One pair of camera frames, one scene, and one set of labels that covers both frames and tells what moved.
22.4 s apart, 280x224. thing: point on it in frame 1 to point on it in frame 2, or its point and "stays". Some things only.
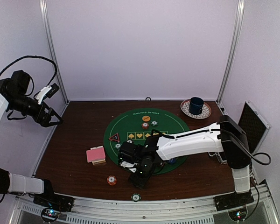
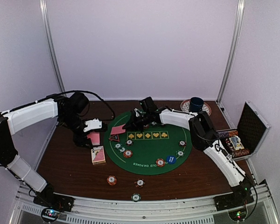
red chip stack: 112,180 stays
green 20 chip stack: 136,197 stays
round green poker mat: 137,125 stays
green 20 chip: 117,146 stays
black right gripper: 139,182 to 133,124
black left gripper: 44,121 to 81,139
